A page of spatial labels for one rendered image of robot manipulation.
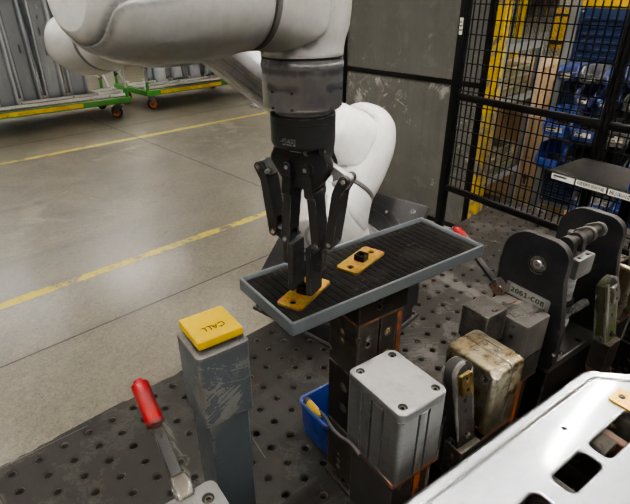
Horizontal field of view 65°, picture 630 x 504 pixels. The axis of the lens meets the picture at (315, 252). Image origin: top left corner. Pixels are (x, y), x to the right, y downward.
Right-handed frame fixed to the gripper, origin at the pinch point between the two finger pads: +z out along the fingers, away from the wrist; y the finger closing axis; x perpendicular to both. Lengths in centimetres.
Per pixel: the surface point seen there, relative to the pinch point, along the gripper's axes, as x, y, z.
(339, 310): -1.0, 5.8, 4.5
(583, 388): 19.5, 36.4, 20.4
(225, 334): -12.5, -3.8, 4.4
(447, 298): 81, 1, 50
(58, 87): 370, -592, 77
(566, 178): 115, 24, 19
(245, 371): -10.9, -2.5, 10.8
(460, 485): -6.0, 25.0, 20.3
